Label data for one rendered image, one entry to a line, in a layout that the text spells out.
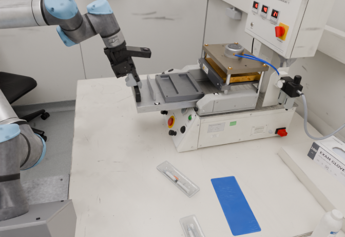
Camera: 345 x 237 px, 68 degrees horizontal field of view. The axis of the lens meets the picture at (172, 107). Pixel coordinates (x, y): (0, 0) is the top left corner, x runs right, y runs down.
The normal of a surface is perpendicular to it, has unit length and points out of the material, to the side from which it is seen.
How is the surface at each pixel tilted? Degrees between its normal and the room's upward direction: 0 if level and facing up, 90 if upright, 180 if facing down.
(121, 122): 0
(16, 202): 58
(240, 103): 90
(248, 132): 90
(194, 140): 90
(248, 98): 90
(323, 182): 0
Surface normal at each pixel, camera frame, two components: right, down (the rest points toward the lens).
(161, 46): 0.26, 0.55
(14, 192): 0.87, -0.44
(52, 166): 0.04, -0.83
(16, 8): 0.11, 0.06
